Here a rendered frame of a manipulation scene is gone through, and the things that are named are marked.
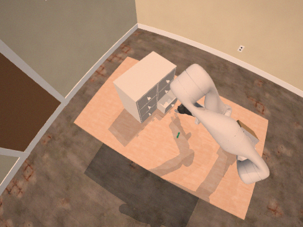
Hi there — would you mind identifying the grey drawer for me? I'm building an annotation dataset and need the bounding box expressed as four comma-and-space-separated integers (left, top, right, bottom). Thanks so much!
139, 96, 156, 117
137, 84, 157, 110
158, 80, 173, 101
158, 69, 175, 92
141, 104, 156, 123
157, 90, 178, 114

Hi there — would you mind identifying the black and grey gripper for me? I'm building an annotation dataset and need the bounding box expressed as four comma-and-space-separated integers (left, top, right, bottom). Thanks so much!
174, 104, 200, 125

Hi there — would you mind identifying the small beige chest of drawers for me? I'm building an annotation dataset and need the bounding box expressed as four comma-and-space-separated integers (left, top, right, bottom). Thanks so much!
113, 51, 177, 124

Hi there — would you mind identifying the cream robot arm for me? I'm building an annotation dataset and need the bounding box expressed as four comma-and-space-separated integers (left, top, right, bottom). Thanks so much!
170, 64, 269, 184

